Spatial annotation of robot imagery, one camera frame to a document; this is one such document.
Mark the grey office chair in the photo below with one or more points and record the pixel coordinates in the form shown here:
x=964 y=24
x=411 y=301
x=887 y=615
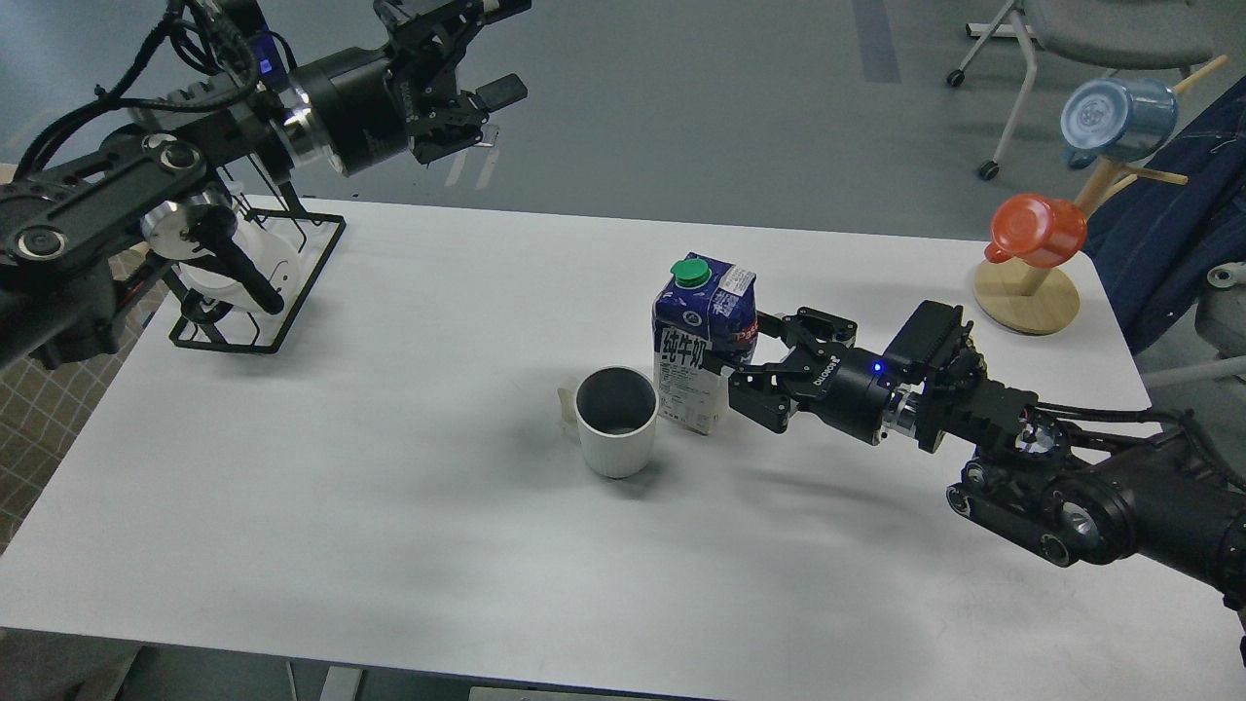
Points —
x=1120 y=35

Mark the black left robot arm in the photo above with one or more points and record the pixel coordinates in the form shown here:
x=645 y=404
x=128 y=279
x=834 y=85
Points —
x=112 y=194

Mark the blue mug on stand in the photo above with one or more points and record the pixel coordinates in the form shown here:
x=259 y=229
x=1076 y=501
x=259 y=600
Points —
x=1123 y=120

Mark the beige checkered cloth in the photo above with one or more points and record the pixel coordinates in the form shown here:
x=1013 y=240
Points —
x=43 y=412

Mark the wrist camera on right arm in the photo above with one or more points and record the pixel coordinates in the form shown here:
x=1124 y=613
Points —
x=927 y=342

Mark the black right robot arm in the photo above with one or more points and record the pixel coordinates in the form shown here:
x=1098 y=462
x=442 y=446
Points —
x=1070 y=484

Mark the dark blue denim cloth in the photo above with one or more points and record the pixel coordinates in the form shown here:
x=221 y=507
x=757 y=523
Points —
x=1153 y=244

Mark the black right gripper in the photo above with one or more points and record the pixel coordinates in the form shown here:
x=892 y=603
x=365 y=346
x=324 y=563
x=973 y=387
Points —
x=824 y=374

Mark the blue white milk carton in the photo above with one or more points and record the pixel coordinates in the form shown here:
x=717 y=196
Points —
x=707 y=308

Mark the orange mug on stand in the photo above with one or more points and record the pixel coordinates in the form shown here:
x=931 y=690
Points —
x=1039 y=231

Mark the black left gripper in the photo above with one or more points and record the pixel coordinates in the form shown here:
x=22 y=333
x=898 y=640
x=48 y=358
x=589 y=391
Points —
x=353 y=113

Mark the white cup on rack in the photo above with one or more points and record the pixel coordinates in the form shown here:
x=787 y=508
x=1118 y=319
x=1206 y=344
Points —
x=272 y=256

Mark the wooden mug tree stand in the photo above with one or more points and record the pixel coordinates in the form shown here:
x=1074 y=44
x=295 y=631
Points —
x=1043 y=301

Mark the black wire cup rack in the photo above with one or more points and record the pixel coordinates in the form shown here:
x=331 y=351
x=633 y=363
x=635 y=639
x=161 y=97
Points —
x=207 y=325

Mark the white ribbed mug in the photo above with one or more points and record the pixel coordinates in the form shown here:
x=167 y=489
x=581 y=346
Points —
x=614 y=413

